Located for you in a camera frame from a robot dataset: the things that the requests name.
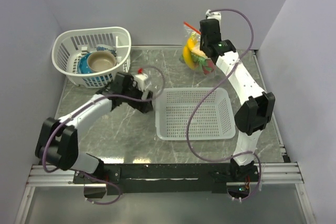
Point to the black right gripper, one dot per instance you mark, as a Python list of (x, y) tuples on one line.
[(200, 41)]

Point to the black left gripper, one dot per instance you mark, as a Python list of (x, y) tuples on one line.
[(142, 106)]

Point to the clear zip top bag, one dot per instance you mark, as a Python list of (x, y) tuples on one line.
[(191, 32)]

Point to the yellow fake banana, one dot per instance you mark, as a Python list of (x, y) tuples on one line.
[(187, 54)]

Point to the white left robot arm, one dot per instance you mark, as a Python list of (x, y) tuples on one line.
[(58, 142)]

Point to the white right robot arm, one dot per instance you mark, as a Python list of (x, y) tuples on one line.
[(256, 104)]

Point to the beige bowl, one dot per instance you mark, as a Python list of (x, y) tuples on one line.
[(101, 61)]

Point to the blue patterned white dish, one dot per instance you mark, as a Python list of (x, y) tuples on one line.
[(103, 47)]

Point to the white slotted dish basket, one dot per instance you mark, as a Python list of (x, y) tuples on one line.
[(72, 49)]

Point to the blue plate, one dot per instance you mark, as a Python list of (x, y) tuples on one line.
[(82, 66)]

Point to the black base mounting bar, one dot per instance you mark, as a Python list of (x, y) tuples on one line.
[(176, 178)]

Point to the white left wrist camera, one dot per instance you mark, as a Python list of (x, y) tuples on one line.
[(143, 83)]

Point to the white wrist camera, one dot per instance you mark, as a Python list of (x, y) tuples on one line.
[(213, 15), (143, 83)]

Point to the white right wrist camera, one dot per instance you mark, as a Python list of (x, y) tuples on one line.
[(213, 15)]

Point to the aluminium frame rail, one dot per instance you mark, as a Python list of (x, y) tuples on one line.
[(271, 173)]

